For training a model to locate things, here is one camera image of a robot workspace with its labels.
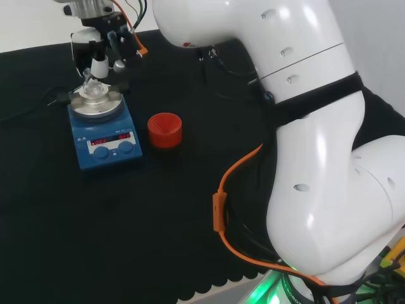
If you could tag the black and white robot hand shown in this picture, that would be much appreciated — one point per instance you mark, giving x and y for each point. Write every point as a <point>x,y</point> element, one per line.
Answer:
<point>83,41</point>

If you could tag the clear glass round-bottom flask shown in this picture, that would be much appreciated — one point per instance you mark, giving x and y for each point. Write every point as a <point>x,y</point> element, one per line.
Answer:
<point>91,90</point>

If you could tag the heater with blue base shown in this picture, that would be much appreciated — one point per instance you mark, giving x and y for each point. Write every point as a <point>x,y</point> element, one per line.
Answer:
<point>107,152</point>

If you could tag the red ribbed flask holder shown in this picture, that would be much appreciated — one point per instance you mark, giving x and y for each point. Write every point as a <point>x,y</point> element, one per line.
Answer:
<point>165,136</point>

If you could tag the thin metal probe rod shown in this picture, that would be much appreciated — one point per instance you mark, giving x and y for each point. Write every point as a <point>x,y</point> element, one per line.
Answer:
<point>52,102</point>

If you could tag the black bench cloth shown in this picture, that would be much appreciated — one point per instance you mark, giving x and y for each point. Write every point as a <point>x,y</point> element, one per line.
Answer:
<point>95,237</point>

